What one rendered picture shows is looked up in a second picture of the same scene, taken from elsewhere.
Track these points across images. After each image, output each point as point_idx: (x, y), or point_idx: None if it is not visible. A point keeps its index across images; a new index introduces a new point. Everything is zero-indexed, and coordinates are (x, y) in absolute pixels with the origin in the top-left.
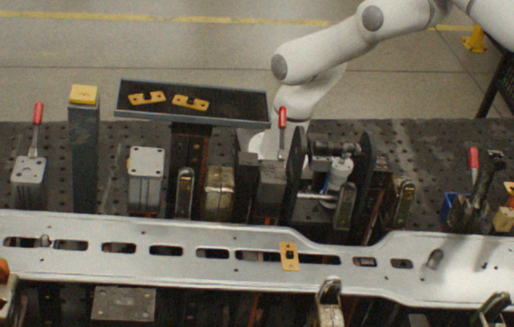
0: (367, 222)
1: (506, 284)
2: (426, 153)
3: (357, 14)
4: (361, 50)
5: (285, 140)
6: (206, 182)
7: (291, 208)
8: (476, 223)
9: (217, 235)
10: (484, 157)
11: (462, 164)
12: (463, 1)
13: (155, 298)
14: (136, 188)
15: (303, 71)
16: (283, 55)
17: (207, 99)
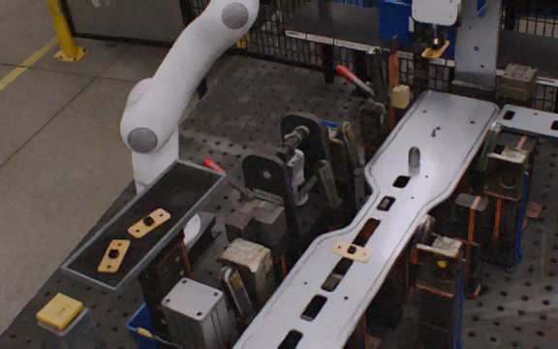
0: None
1: (457, 131)
2: (231, 130)
3: (213, 24)
4: (216, 59)
5: None
6: (244, 265)
7: (297, 225)
8: (388, 116)
9: (294, 295)
10: (368, 60)
11: (261, 114)
12: None
13: None
14: (210, 327)
15: (170, 123)
16: (141, 125)
17: (153, 207)
